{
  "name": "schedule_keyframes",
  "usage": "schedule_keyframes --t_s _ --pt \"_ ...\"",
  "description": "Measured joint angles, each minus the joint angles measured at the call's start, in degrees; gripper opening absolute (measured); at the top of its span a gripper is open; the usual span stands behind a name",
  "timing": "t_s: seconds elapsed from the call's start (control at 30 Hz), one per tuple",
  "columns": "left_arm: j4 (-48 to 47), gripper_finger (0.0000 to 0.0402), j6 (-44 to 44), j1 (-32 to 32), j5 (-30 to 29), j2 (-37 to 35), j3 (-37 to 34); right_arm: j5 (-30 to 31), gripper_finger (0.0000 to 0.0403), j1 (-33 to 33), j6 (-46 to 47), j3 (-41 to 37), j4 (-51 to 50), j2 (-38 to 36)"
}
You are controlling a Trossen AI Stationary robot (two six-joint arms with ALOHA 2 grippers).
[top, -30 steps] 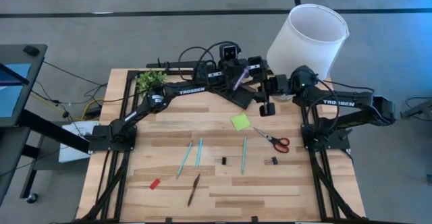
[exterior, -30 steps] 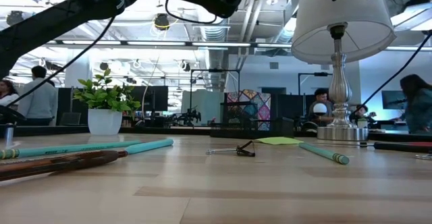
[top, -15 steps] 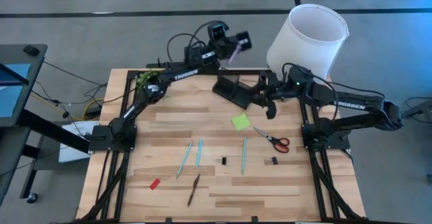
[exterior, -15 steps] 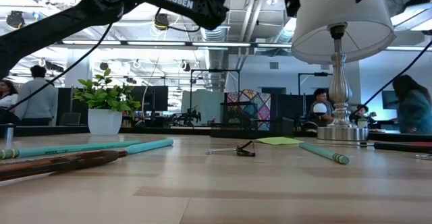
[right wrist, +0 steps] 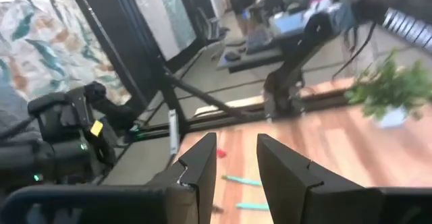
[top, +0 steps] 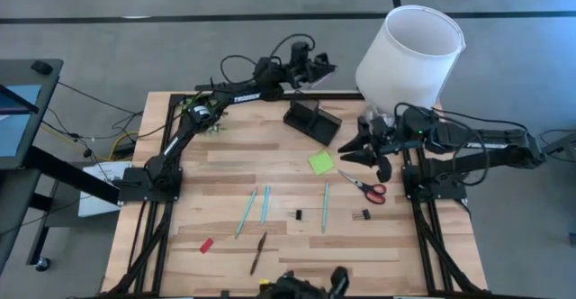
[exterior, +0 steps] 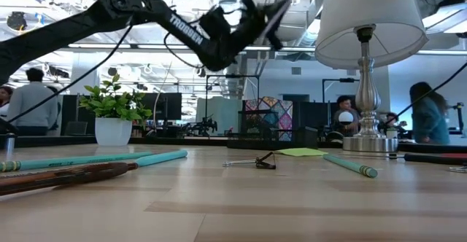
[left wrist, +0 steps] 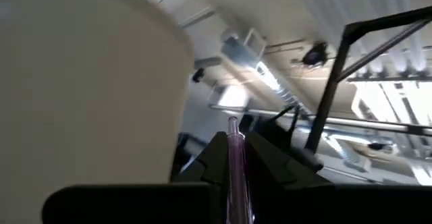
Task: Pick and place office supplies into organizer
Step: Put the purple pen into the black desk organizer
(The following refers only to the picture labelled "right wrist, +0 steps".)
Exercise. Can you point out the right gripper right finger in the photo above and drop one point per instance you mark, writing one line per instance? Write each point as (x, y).
(290, 197)

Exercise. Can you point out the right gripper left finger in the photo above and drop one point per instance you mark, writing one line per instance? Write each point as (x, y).
(202, 183)

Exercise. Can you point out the red eraser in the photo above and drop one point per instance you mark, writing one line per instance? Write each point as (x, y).
(221, 153)

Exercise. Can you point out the teal pencil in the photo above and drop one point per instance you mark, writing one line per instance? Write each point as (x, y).
(253, 206)
(241, 180)

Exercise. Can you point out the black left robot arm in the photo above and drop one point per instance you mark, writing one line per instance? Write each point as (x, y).
(293, 65)

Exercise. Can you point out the office chair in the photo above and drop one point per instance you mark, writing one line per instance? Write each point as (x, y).
(211, 26)

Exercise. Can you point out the green plant in white pot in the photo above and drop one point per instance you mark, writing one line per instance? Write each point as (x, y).
(388, 89)

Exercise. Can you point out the grey hanging curtain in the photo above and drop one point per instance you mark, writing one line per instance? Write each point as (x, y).
(162, 15)

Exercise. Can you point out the black partition panel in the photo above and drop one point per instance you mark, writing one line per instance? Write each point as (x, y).
(101, 31)

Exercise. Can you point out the person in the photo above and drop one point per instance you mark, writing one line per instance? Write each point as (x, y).
(241, 1)

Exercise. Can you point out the floral patterned fabric screen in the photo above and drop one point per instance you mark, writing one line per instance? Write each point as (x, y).
(40, 48)

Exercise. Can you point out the black aluminium table frame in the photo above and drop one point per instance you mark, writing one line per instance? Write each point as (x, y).
(172, 99)

